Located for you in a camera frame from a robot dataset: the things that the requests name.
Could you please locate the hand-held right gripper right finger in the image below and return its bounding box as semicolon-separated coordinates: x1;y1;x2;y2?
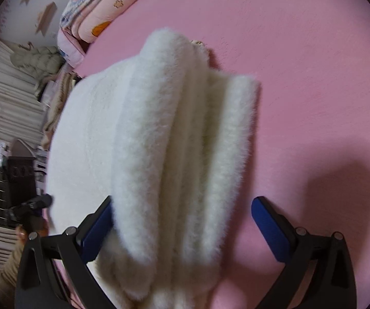
251;196;357;309

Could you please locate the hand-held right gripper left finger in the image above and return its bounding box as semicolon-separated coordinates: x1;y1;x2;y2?
15;196;119;309

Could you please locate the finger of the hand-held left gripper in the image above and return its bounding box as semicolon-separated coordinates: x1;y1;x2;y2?
27;194;53;211

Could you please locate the white fluffy garment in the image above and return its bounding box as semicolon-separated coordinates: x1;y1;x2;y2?
45;27;261;309

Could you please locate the person's left forearm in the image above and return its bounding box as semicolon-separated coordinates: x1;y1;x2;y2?
0;240;25;298

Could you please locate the person's left hand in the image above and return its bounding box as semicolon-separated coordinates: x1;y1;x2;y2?
15;217;49;240

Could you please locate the dark wooden furniture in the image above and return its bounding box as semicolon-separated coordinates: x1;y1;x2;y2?
7;138;45;208

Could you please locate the beige folded garment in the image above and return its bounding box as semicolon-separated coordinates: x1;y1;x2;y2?
35;71;84;150

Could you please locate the white curtain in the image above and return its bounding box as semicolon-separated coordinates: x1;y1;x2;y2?
0;35;49;264

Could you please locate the green padded jacket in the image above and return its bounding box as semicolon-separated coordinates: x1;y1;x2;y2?
10;46;66;86

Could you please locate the pink plush bed blanket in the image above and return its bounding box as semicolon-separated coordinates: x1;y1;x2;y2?
51;0;370;309

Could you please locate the pink printed folded quilt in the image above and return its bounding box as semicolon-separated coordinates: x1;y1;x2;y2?
57;0;173;69

